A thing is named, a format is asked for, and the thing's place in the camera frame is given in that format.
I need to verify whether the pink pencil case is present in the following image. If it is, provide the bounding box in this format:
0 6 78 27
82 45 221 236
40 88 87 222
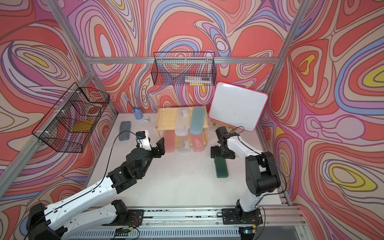
164 130 176 153
191 135 205 153

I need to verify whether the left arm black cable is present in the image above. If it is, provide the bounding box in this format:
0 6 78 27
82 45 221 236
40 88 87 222
23 130 139 238

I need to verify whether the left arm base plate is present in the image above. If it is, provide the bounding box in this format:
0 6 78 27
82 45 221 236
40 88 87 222
103 209 144 227

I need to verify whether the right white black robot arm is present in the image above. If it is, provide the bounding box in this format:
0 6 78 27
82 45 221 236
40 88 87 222
211 127 281 225

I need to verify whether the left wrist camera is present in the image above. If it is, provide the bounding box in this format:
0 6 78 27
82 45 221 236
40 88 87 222
136 130 152 151

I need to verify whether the wooden two-tier shelf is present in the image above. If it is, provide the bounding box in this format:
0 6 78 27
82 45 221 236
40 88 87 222
156 106 209 147

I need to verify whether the grey felt eraser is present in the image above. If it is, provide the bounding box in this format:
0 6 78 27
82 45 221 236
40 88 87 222
119 121 131 141

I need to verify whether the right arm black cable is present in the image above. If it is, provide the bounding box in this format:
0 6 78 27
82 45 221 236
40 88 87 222
229 125 288 196

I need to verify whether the blue pen cup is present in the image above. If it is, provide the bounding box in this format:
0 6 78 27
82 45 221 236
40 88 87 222
133 108 143 120

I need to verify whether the pink framed whiteboard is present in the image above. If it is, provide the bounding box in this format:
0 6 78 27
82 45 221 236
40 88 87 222
209 82 269 132

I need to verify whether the dark green pencil case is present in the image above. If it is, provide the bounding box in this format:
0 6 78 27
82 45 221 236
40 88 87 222
214 156 229 179

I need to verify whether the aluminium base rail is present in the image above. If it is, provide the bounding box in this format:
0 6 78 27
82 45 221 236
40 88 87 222
67 206 313 240

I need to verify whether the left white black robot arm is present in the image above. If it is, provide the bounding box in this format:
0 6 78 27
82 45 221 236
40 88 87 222
25 137 166 240

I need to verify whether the blue pen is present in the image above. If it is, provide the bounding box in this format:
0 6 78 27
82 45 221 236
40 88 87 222
124 94 135 111

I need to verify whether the box in back basket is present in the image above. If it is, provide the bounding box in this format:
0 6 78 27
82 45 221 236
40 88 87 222
185 76 211 85

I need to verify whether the aluminium frame right post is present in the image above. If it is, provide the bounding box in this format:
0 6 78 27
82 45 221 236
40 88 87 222
262 1 313 95

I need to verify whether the teal pencil case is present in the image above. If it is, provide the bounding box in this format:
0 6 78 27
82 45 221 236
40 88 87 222
190 107 205 135

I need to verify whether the left black wire basket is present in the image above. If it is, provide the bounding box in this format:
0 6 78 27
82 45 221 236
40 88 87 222
32 83 110 153

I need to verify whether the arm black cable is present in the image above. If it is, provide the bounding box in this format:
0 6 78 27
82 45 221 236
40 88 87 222
23 130 139 238
229 125 288 196

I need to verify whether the aluminium frame back bar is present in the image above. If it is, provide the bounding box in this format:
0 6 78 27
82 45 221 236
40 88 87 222
86 57 279 64

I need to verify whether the green circuit board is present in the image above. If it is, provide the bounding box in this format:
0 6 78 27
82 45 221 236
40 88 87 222
114 227 135 237

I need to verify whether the aluminium frame post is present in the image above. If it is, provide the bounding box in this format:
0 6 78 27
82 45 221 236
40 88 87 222
44 0 118 115
262 1 313 95

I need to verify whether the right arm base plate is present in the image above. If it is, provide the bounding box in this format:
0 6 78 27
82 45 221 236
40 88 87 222
221 208 264 226

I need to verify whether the yellow item in basket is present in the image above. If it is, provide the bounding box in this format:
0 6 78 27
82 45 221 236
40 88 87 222
71 120 94 133

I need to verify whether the aluminium frame left rail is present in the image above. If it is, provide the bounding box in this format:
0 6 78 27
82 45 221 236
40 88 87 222
0 70 94 199

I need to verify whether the clear frosted pencil case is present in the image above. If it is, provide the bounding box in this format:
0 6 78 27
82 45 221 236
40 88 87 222
175 108 190 137

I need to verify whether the back black wire basket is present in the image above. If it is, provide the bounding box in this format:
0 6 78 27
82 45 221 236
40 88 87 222
151 51 217 86

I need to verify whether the aluminium frame left post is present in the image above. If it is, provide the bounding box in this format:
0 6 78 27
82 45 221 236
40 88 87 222
44 0 118 115

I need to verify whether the wooden whiteboard easel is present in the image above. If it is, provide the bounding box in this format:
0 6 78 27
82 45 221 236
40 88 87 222
212 119 235 129

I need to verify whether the black wire basket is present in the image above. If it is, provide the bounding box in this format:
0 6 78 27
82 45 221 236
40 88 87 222
151 51 217 86
32 83 110 153

